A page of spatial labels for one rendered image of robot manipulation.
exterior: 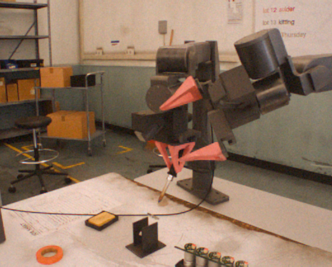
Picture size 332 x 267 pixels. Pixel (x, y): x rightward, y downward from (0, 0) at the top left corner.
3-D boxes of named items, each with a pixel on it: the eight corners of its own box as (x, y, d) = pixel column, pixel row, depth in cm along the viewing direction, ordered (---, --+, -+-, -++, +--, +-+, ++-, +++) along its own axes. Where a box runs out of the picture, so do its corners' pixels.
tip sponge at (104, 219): (103, 214, 91) (103, 209, 90) (118, 220, 88) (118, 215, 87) (84, 225, 84) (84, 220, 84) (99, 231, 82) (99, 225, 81)
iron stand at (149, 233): (158, 262, 75) (176, 225, 77) (133, 257, 69) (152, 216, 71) (142, 252, 79) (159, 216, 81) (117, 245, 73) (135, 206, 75)
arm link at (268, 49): (249, 44, 45) (313, 13, 47) (224, 44, 53) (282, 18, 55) (275, 115, 49) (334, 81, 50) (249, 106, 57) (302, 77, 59)
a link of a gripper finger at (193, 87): (163, 130, 53) (218, 107, 52) (151, 91, 56) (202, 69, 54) (175, 138, 60) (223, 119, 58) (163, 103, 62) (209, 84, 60)
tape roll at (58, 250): (33, 254, 71) (32, 250, 70) (57, 246, 74) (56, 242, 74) (41, 267, 66) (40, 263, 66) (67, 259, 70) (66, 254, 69)
